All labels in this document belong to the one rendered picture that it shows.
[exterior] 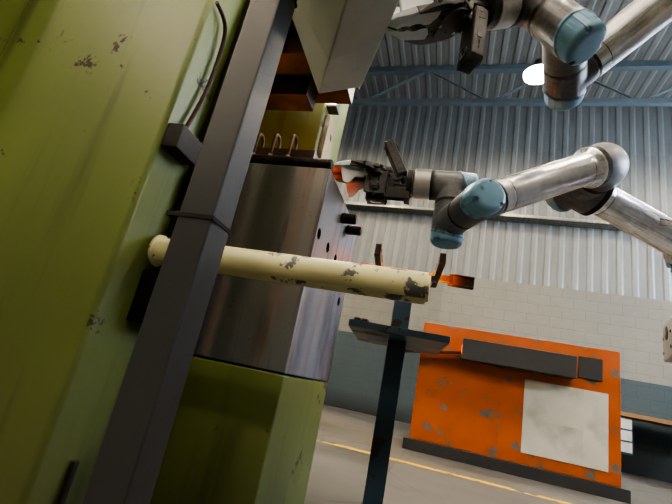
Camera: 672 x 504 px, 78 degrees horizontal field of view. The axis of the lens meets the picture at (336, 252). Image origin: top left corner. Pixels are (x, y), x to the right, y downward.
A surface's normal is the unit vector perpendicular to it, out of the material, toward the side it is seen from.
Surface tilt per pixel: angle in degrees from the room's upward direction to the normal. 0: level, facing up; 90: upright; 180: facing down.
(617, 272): 90
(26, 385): 90
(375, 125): 90
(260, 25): 90
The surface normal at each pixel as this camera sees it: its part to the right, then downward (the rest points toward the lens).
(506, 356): -0.24, -0.33
